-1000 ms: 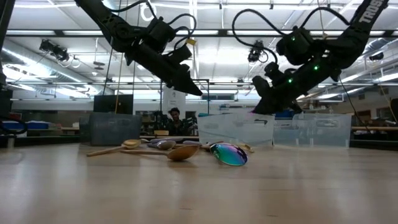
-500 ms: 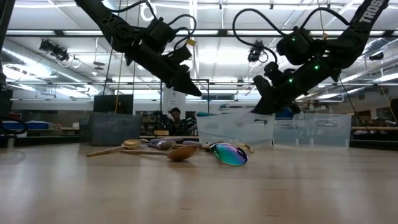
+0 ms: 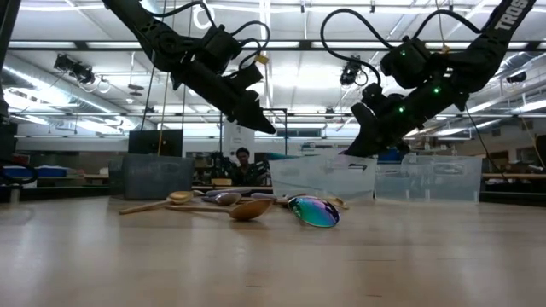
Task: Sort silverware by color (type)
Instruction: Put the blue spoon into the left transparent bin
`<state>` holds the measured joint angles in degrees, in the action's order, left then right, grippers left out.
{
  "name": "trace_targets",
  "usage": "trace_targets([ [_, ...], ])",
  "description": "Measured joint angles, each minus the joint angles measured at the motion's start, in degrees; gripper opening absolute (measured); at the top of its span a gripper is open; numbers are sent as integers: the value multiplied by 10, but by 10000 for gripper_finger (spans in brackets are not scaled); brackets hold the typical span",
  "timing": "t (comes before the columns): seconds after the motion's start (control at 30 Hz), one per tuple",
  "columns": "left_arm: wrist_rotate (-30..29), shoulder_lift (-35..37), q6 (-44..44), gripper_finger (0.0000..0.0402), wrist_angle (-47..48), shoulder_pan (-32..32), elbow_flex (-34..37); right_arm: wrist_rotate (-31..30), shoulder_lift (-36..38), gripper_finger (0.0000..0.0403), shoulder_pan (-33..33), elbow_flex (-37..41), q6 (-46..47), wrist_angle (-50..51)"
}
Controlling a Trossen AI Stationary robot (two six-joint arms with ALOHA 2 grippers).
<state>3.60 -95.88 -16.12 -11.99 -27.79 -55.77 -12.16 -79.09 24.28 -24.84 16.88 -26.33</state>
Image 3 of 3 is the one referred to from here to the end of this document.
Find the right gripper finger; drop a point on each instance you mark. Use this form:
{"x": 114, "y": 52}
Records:
{"x": 371, "y": 145}
{"x": 360, "y": 117}

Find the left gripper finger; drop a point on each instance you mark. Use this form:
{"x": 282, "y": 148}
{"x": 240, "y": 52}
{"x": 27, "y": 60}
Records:
{"x": 256, "y": 119}
{"x": 251, "y": 100}

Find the small wooden spoon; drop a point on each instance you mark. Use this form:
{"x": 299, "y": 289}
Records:
{"x": 339, "y": 203}
{"x": 181, "y": 196}

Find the iridescent rainbow spoon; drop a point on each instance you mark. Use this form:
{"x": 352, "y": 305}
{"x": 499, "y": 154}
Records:
{"x": 313, "y": 211}

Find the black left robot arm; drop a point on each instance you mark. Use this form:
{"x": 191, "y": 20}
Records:
{"x": 141, "y": 21}

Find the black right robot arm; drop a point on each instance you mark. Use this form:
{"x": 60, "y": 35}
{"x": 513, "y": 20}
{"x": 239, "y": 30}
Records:
{"x": 490, "y": 42}

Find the white pillar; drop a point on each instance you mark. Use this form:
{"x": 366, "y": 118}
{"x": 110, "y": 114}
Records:
{"x": 239, "y": 143}

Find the person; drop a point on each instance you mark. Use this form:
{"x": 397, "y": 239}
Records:
{"x": 244, "y": 170}

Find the clear plastic bin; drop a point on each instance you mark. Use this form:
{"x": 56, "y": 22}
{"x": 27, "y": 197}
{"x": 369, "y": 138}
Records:
{"x": 426, "y": 181}
{"x": 320, "y": 179}

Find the black overhead light bar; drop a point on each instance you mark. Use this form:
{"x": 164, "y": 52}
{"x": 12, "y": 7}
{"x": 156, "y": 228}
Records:
{"x": 305, "y": 44}

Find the black monitor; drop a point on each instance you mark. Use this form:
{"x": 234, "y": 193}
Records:
{"x": 153, "y": 143}

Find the dark smoked plastic bin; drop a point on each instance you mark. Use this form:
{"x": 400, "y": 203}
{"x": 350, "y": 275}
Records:
{"x": 153, "y": 179}

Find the blue storage bins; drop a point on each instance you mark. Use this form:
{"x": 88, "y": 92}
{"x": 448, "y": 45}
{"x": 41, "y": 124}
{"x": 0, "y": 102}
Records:
{"x": 47, "y": 172}

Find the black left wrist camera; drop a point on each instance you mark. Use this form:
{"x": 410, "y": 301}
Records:
{"x": 250, "y": 76}

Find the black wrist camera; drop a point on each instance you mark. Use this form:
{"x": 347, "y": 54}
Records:
{"x": 250, "y": 76}
{"x": 372, "y": 94}

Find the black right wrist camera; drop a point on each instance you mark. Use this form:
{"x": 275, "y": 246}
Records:
{"x": 372, "y": 94}

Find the black ceiling-mounted camera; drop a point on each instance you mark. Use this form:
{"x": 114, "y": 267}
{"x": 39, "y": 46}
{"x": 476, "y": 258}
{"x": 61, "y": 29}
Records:
{"x": 352, "y": 70}

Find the black aluminium table frame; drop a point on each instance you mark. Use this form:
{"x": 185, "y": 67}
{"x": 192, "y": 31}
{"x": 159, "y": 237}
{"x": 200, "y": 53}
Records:
{"x": 64, "y": 194}

